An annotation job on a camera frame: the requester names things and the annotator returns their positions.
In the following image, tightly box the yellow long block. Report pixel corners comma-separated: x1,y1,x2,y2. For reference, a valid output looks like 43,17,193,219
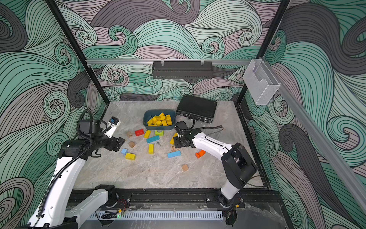
165,115,173,126
170,133,178,145

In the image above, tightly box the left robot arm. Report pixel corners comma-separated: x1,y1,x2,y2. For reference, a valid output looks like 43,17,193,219
22,116,125,229

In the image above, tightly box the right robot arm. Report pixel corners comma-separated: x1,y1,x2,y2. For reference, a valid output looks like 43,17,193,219
173,121,257,208

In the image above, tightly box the green arch block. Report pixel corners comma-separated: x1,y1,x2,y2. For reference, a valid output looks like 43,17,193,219
155,130,164,136

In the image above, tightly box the light blue long block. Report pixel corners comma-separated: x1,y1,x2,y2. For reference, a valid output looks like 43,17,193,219
167,151,181,158

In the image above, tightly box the orange arch block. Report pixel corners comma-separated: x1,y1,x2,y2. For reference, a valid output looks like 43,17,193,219
195,150,206,158

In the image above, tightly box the teal long block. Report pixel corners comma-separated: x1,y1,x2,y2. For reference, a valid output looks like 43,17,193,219
146,135,160,144

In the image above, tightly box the lettered wood cube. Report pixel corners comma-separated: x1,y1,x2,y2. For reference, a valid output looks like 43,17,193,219
126,131,133,138
128,141,135,148

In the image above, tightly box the black hard case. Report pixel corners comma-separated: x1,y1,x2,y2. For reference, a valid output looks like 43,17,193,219
176,95,217,123

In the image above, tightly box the small light blue block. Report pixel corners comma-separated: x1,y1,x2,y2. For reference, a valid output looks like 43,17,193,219
121,148,128,155

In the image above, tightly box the natural wood cube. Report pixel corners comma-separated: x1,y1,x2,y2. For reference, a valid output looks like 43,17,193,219
182,164,189,171

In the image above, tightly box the yellow block beside red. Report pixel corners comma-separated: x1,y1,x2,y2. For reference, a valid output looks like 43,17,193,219
144,130,151,139

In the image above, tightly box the teal plastic bin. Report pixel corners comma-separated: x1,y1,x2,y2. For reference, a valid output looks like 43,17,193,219
143,109,176,130

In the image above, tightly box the clear acrylic holder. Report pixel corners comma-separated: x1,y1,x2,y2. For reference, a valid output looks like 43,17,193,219
243,59,280,106

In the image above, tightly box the black wall tray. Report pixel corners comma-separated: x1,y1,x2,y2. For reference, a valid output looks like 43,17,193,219
152,61,214,80

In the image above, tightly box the white slotted cable duct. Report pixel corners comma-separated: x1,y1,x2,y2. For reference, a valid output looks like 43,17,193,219
88,210,224,221

